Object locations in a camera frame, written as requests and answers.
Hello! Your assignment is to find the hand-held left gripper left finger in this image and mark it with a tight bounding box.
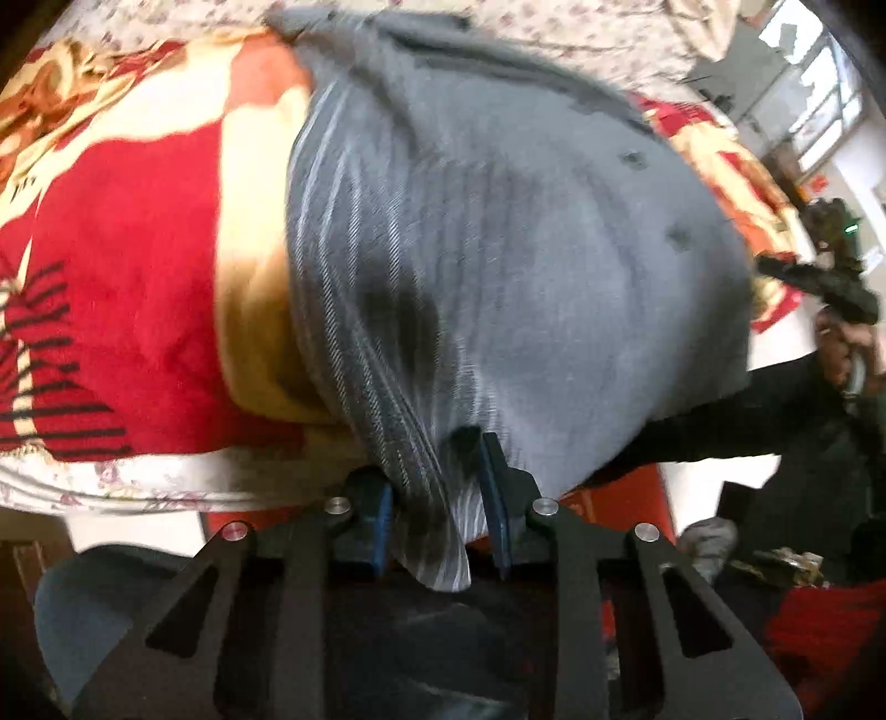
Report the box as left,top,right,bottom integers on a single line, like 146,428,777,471
73,467,395,720

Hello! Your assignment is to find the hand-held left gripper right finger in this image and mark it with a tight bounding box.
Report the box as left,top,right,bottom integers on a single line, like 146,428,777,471
481,433,804,720

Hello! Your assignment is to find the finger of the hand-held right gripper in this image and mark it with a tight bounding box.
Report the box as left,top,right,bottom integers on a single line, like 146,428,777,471
754,255,832,295

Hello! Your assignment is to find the grey striped jacket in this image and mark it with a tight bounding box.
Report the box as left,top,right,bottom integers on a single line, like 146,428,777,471
266,3,755,596

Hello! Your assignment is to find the person's right hand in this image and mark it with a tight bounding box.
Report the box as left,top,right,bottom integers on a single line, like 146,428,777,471
815,308,883,403

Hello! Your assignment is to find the red box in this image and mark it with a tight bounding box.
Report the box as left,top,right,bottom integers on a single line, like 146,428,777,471
557,462,683,551

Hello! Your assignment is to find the side window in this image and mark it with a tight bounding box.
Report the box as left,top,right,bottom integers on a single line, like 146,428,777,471
754,14,866,174

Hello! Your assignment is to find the floral bed sheet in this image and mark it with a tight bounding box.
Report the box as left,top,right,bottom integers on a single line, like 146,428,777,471
0,422,368,517

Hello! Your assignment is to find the floral quilt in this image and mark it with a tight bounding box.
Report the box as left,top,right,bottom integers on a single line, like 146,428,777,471
62,0,700,77

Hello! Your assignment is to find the red cloth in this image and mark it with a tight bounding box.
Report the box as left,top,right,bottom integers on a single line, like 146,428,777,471
758,578,886,700

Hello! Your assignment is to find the orange red printed blanket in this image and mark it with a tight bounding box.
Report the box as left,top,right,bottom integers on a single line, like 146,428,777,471
0,31,807,461

